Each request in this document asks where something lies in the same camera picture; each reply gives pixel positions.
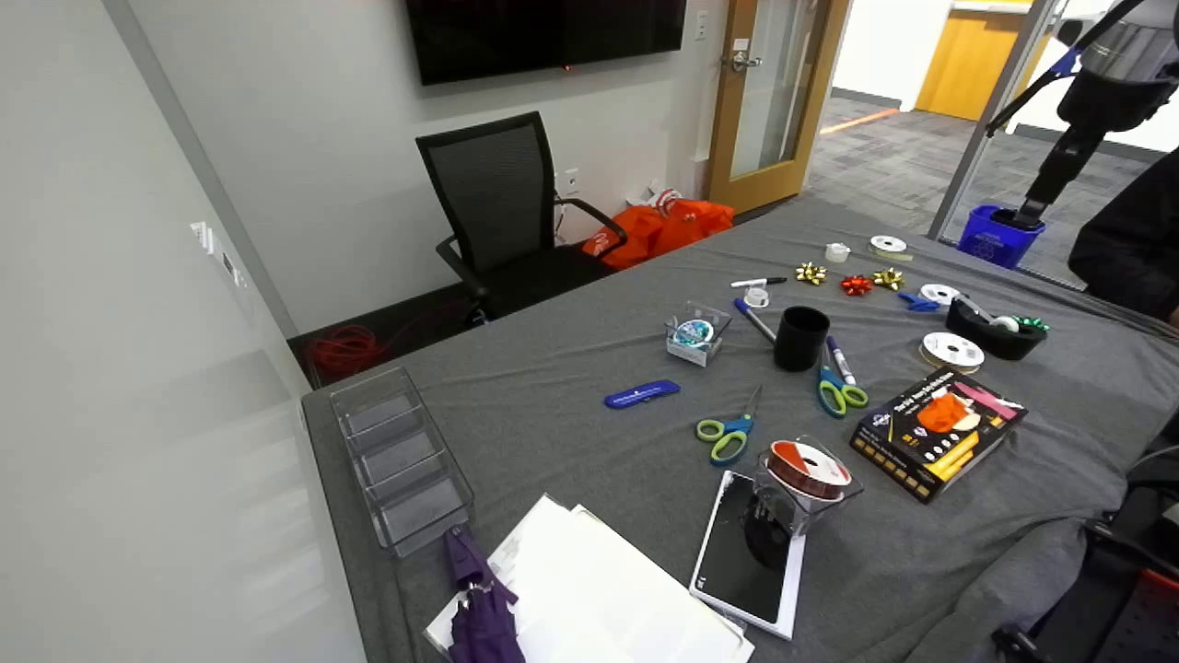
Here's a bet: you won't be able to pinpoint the small clear tape roll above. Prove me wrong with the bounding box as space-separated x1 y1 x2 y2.
825 243 852 266

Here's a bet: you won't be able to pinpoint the clear plastic case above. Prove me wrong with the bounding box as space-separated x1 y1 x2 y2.
744 465 847 568

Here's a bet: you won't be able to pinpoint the purple marker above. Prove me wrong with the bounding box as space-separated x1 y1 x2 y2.
825 335 857 386

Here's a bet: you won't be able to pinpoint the black office chair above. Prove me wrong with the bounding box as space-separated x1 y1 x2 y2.
418 111 631 320

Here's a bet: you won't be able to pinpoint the green blue scissors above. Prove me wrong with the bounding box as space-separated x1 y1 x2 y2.
694 395 764 466
815 346 869 415

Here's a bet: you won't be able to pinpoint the green blue scissors left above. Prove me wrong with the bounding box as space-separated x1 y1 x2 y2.
694 395 764 466

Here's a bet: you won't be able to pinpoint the white paper stack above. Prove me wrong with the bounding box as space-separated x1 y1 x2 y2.
422 493 759 663

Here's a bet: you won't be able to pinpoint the wooden glass door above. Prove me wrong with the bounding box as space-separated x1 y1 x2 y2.
704 0 852 212

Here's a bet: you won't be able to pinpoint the blue flat pen case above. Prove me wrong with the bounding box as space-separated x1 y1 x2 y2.
604 379 682 409

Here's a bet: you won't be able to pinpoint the black orange product box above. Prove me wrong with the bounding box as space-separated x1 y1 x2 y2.
852 368 1028 499

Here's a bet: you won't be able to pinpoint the purple cloth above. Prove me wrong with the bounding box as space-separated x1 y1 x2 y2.
447 528 528 663

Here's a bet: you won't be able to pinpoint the gold gift bow upper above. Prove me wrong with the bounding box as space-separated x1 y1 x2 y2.
797 261 825 286

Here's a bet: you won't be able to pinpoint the black white marker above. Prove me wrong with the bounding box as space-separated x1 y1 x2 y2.
728 276 788 289

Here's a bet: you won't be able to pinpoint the black mug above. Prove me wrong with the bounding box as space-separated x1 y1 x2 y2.
774 307 828 373

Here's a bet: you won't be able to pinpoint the gold gift bow lower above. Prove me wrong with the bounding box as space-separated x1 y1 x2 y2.
874 267 906 289

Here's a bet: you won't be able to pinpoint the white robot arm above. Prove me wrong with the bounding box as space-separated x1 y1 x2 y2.
985 0 1179 229

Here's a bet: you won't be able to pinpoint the red gift bow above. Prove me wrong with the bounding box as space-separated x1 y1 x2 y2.
840 276 874 299

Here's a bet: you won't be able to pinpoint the green gift bow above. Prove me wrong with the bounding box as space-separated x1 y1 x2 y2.
1017 316 1050 340

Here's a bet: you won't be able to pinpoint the small white round lid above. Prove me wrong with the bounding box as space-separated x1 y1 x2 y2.
742 286 774 310

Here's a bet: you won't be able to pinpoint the white ribbon spool near box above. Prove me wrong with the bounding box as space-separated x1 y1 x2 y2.
920 331 986 373

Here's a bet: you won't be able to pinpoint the white ribbon spool far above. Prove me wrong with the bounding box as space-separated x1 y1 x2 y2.
869 237 910 258

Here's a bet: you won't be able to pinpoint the green blue scissors right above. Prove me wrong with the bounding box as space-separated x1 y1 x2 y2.
815 346 869 415

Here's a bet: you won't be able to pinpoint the grey table cloth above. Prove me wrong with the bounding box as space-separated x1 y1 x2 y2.
307 202 1179 663

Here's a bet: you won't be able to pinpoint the blue bin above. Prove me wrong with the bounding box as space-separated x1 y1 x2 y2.
958 205 1041 267

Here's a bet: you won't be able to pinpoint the clear three-compartment tray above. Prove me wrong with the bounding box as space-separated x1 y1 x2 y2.
330 373 470 560

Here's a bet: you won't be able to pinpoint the white ribbon spool blue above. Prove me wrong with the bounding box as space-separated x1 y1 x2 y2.
898 282 963 314

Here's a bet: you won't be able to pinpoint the wall television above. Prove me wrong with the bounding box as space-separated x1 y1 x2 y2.
405 0 687 84

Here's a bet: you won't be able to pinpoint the blue marker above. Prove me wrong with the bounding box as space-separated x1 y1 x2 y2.
732 299 779 346

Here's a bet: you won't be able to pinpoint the clear box with teal tape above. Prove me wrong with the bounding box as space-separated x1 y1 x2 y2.
663 307 728 368

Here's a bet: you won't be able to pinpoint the black tape dispenser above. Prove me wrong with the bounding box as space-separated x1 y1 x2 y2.
948 299 1041 359

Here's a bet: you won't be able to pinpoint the red cable coil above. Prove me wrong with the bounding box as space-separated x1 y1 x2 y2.
307 325 391 384

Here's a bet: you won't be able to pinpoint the gold gift bow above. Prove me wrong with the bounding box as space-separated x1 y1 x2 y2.
874 267 906 289
797 261 825 286

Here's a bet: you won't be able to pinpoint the orange bag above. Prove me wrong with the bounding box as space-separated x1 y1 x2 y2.
581 200 732 267

